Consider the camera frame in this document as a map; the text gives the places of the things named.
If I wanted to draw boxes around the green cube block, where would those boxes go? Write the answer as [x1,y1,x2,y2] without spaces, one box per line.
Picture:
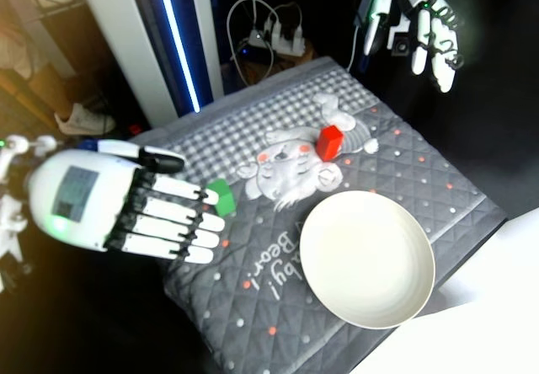
[205,179,237,217]

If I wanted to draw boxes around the red cube block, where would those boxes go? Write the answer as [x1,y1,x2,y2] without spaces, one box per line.
[316,125,345,163]

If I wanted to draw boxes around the white shoe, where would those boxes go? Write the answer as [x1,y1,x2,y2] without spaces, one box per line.
[54,103,117,136]

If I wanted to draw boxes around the white pillar with blue light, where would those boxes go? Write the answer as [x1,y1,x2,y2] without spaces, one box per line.
[73,0,224,129]

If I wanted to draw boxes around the grey quilt with printed bear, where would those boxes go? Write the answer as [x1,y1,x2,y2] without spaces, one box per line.
[130,56,509,374]

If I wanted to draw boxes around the white power strip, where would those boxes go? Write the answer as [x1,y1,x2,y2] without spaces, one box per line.
[248,19,307,58]

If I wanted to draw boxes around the white looped cable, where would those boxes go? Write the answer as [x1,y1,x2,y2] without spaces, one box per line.
[226,0,280,88]

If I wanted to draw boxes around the thin white hanging cable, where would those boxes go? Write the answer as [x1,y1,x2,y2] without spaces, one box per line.
[346,24,362,72]

